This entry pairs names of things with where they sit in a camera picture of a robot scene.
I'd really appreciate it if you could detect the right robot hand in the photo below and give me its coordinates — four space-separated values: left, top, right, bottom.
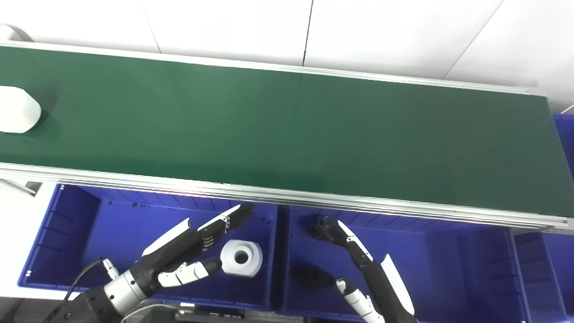
334 220 418 323

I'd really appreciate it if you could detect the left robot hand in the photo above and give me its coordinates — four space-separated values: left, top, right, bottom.
132 204 255 297

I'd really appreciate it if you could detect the white cylindrical part with hole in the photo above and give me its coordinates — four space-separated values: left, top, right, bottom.
220 240 263 277
0 86 42 134

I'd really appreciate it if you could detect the blue plastic bin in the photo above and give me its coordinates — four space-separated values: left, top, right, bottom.
552 113 574 180
277 204 532 323
18 182 278 312
511 229 574 323

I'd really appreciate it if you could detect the black flange part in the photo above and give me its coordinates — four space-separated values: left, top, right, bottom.
291 265 336 289
313 216 345 243

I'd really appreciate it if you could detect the green conveyor belt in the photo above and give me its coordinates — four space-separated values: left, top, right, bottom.
0 45 574 218

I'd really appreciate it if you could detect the white conveyor end cover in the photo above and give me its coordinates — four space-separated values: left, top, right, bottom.
0 25 33 43

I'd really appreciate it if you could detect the black robot torso base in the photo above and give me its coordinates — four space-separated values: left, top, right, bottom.
174 305 246 323

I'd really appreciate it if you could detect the thin white cable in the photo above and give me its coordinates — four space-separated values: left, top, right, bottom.
120 303 180 323

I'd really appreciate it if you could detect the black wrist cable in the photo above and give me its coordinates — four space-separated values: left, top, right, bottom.
63 257 122 306

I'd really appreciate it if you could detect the aluminium conveyor side rail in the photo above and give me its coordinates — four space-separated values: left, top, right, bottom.
0 40 548 96
0 162 574 234

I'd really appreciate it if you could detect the aluminium conveyor support bracket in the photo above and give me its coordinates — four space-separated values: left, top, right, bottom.
0 179 37 197

